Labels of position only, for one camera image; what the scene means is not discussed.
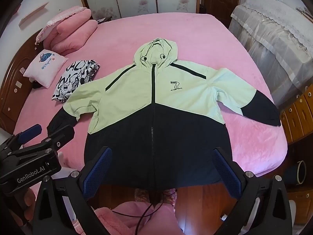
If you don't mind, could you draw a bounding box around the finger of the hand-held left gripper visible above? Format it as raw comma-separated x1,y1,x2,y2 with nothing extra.
15,125,75,161
0,124,41,153

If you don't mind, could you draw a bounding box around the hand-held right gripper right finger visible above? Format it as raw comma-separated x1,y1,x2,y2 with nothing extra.
211,147,291,235

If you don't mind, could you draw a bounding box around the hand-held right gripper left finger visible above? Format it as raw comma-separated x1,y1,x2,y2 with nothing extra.
32,147,113,235

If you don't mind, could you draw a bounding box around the green and black hooded jacket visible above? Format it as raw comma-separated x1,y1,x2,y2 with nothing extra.
46,38,282,191

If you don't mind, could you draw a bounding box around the person's left hand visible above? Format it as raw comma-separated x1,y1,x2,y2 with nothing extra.
10,188,37,226

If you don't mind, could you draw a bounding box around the patterned fluffy slipper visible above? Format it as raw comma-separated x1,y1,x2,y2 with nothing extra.
163,187,178,202
133,188,149,202

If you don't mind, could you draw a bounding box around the wooden headboard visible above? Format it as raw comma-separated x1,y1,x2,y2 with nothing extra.
0,28,47,130

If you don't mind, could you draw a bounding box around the black and white printed cloth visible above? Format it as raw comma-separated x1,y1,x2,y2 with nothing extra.
51,59,101,102

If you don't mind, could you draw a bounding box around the person's pink fluffy clothing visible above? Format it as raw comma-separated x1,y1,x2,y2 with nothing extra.
93,201,184,235

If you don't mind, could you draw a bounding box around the dark round container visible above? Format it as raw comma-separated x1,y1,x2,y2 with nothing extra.
284,160,307,186

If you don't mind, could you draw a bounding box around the wooden drawer cabinet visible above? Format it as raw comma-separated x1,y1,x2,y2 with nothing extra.
279,83,313,145

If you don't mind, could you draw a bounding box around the pink frilled pillow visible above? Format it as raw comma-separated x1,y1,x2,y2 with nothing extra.
35,5,86,45

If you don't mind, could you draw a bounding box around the pink bed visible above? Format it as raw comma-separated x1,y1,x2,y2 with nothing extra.
12,13,288,201

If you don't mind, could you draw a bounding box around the white lace furniture cover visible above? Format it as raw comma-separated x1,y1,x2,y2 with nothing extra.
228,0,313,108

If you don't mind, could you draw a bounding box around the wooden door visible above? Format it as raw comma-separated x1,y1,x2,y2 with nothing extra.
203,0,241,28

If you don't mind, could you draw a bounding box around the black cable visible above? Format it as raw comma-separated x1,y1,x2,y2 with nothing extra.
111,188,176,235

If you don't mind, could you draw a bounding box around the wooden wall strip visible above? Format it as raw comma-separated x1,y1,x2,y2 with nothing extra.
22,2,49,25

